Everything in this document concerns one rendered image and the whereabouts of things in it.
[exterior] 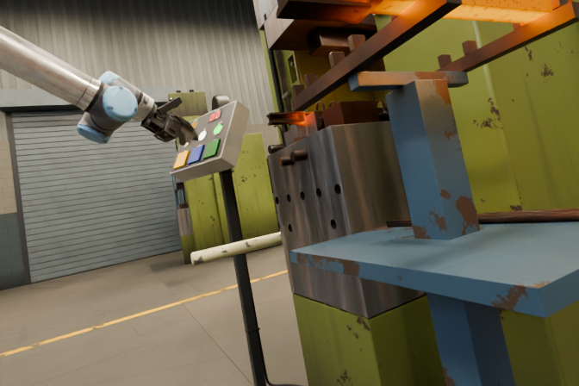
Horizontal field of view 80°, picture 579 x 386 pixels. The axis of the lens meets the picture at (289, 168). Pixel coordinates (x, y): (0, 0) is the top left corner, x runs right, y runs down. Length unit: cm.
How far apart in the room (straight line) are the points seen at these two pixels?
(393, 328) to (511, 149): 47
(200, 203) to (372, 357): 513
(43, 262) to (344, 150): 846
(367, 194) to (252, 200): 509
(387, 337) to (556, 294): 63
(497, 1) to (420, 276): 30
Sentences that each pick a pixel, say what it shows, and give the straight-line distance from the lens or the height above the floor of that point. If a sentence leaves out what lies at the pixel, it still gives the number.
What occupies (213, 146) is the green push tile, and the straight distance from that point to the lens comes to 137.
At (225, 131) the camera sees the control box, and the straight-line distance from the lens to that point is 138.
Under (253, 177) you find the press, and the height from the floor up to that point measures 123.
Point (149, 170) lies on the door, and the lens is 899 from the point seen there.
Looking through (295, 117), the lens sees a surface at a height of 100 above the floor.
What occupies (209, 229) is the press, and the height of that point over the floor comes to 49.
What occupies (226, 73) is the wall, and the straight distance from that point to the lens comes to 1018.
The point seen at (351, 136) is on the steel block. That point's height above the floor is 88.
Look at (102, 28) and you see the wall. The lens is 1015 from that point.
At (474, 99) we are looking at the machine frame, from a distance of 80.
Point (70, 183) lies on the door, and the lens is 899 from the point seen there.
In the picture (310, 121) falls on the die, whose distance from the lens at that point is 100.
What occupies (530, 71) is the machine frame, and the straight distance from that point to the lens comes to 92.
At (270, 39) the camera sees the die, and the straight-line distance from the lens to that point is 122.
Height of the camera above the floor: 77
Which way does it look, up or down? 5 degrees up
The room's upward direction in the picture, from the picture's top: 10 degrees counter-clockwise
